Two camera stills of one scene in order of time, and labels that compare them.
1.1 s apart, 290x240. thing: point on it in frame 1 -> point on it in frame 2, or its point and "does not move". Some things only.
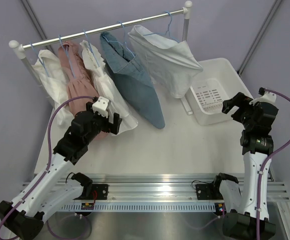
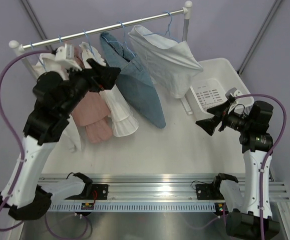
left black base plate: x=98 y=192 does not move
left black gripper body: x=100 y=121 -> x=82 y=81
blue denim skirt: x=133 y=76 does not move
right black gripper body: x=245 y=112 -> x=228 y=120
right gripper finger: x=241 y=97 -> x=218 y=110
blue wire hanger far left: x=42 y=62 does not move
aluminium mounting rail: x=155 y=187 does not move
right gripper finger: x=228 y=104 -> x=209 y=124
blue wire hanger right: x=168 y=31 does not move
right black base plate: x=208 y=192 does not move
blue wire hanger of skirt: x=119 y=42 does not move
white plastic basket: x=218 y=81 does not move
